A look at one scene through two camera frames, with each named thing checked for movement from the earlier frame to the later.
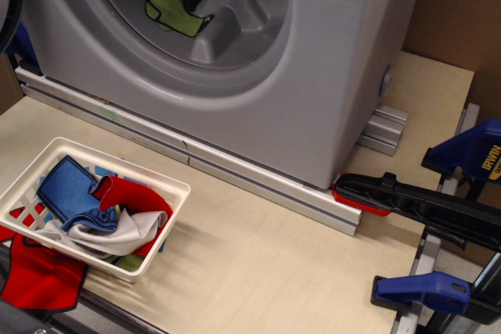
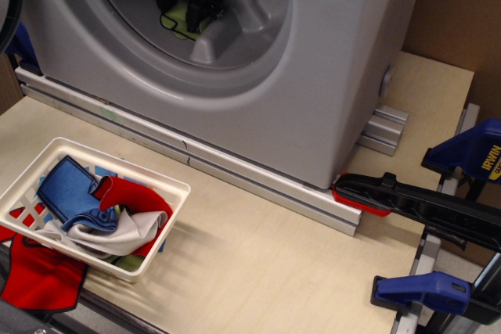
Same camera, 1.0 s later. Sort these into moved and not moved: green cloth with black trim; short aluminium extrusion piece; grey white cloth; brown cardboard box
Moved: green cloth with black trim
Not moved: grey white cloth; short aluminium extrusion piece; brown cardboard box
